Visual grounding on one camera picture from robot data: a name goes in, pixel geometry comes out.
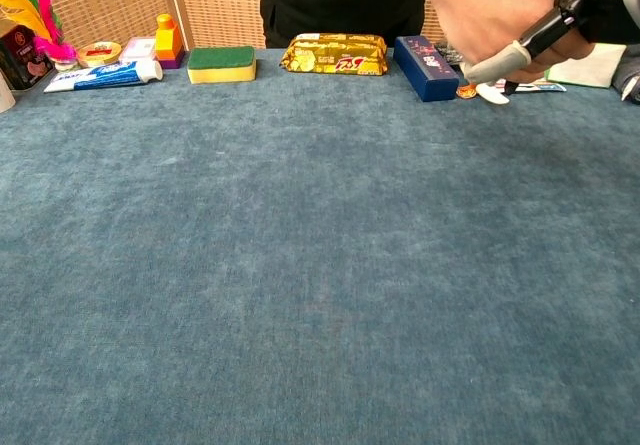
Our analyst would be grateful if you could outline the white plastic spoon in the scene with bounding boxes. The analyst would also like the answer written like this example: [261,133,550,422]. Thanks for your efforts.
[459,61,511,106]

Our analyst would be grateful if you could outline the green yellow sponge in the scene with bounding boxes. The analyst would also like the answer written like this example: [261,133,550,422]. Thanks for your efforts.
[186,45,258,85]

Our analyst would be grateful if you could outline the woven rattan folding screen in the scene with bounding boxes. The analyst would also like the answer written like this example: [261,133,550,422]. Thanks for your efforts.
[42,0,451,51]

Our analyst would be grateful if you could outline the gold biscuit pack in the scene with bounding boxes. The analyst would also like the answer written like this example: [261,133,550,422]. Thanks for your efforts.
[279,33,390,77]

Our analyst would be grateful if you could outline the green white tissue box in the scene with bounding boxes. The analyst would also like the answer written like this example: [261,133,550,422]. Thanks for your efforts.
[543,42,627,89]

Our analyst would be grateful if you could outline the white printed card pack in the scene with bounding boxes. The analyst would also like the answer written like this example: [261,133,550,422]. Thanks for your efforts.
[492,77,569,94]

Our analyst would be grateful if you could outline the pink white small box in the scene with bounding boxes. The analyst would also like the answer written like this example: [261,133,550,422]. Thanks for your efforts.
[118,37,158,65]

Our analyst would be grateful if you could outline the dark blue long box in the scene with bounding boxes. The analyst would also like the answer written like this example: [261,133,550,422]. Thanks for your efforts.
[392,35,460,103]

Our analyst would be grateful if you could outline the colourful feather shuttlecock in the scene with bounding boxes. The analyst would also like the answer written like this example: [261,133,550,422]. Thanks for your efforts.
[0,0,81,73]

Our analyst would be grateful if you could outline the blue velvet tablecloth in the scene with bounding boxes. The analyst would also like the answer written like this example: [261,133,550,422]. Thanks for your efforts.
[0,47,640,445]

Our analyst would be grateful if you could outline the dark tin with red label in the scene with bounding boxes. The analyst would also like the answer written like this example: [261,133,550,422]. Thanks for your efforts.
[0,24,55,92]

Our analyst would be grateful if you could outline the orange yellow purple toy block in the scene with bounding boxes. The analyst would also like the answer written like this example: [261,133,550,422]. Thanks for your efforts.
[154,13,187,70]

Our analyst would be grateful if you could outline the person's right hand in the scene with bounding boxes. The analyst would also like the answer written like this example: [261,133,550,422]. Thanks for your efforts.
[398,0,599,85]

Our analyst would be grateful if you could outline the small orange candy wrapper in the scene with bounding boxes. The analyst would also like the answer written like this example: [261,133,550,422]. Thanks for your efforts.
[455,80,484,101]

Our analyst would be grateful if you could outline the grey folded cloth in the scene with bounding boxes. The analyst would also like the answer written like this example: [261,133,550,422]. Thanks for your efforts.
[611,42,640,105]

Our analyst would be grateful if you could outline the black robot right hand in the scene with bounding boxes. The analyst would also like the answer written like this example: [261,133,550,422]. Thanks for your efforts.
[462,0,640,97]

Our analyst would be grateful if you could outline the silver foil packet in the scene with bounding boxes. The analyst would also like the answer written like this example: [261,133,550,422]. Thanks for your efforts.
[433,39,465,65]

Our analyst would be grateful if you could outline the blue white toothpaste tube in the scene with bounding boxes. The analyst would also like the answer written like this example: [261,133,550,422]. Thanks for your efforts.
[43,58,164,94]

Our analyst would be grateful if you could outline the round gold red tin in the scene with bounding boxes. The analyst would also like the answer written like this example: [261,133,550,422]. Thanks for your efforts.
[76,41,123,69]

